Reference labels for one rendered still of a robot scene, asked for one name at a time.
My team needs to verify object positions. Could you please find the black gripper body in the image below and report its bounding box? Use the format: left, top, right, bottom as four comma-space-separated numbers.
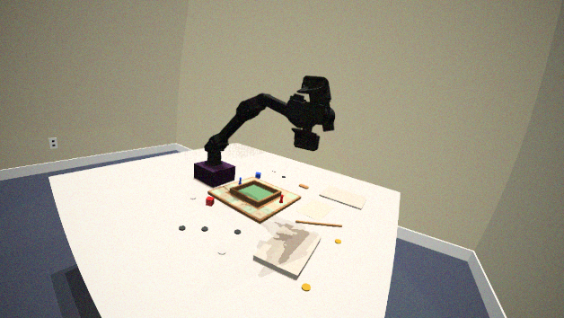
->
294, 75, 330, 151

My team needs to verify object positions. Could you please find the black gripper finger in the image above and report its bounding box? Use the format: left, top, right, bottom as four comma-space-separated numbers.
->
292, 128, 317, 145
296, 82, 324, 95

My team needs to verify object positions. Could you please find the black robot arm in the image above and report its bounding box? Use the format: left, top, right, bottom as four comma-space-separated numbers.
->
204, 83, 335, 166

